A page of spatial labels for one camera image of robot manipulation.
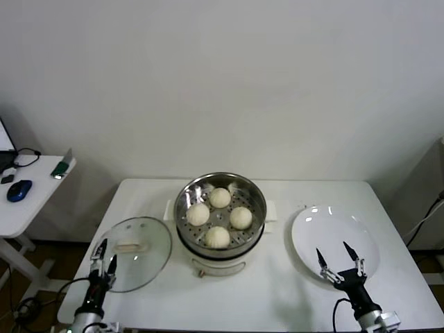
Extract laptop screen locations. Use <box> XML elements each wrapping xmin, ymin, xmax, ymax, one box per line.
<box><xmin>0</xmin><ymin>117</ymin><xmax>18</xmax><ymax>174</ymax></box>

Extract white side desk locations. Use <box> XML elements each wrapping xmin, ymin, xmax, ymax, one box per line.
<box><xmin>0</xmin><ymin>155</ymin><xmax>77</xmax><ymax>294</ymax></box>

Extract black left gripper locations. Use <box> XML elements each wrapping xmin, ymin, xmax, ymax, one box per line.
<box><xmin>87</xmin><ymin>238</ymin><xmax>119</xmax><ymax>309</ymax></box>

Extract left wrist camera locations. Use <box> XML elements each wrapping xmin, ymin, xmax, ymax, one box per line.
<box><xmin>92</xmin><ymin>321</ymin><xmax>121</xmax><ymax>333</ymax></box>

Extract white steamed baozi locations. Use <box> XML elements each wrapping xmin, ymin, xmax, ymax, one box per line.
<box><xmin>204</xmin><ymin>225</ymin><xmax>231</xmax><ymax>249</ymax></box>
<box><xmin>186</xmin><ymin>203</ymin><xmax>211</xmax><ymax>226</ymax></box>
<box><xmin>230</xmin><ymin>207</ymin><xmax>253</xmax><ymax>230</ymax></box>
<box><xmin>209</xmin><ymin>187</ymin><xmax>232</xmax><ymax>209</ymax></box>

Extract blue computer mouse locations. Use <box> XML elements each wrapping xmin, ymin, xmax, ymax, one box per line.
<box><xmin>6</xmin><ymin>180</ymin><xmax>33</xmax><ymax>203</ymax></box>

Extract thin black desk cable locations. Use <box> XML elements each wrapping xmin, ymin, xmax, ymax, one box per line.
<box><xmin>13</xmin><ymin>148</ymin><xmax>42</xmax><ymax>170</ymax></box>

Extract black floor cables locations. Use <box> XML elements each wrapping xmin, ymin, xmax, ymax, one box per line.
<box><xmin>12</xmin><ymin>296</ymin><xmax>67</xmax><ymax>322</ymax></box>

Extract perforated steel steamer basket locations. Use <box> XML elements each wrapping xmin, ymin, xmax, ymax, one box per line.
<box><xmin>162</xmin><ymin>171</ymin><xmax>279</xmax><ymax>251</ymax></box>

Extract white round plate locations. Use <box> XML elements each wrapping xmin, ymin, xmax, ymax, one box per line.
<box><xmin>291</xmin><ymin>205</ymin><xmax>381</xmax><ymax>287</ymax></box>

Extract white electric cooker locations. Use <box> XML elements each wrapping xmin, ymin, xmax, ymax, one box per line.
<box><xmin>175</xmin><ymin>221</ymin><xmax>275</xmax><ymax>278</ymax></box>

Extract green and white utility knife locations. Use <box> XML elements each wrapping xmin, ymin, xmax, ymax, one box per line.
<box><xmin>50</xmin><ymin>148</ymin><xmax>76</xmax><ymax>180</ymax></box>

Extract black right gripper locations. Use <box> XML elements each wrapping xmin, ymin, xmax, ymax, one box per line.
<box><xmin>315</xmin><ymin>241</ymin><xmax>382</xmax><ymax>316</ymax></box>

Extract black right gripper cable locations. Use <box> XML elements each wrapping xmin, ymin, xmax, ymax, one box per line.
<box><xmin>332</xmin><ymin>297</ymin><xmax>355</xmax><ymax>333</ymax></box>

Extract round glass pot lid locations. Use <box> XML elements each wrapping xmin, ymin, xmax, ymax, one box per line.
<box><xmin>89</xmin><ymin>216</ymin><xmax>173</xmax><ymax>294</ymax></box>

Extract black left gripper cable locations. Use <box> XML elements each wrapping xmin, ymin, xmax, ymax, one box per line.
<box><xmin>57</xmin><ymin>276</ymin><xmax>92</xmax><ymax>302</ymax></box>

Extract black and white wall cables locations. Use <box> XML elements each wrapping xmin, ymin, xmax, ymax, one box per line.
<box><xmin>405</xmin><ymin>189</ymin><xmax>444</xmax><ymax>248</ymax></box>

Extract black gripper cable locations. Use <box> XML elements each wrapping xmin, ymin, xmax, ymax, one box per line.
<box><xmin>332</xmin><ymin>297</ymin><xmax>355</xmax><ymax>333</ymax></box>
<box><xmin>57</xmin><ymin>276</ymin><xmax>92</xmax><ymax>302</ymax></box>

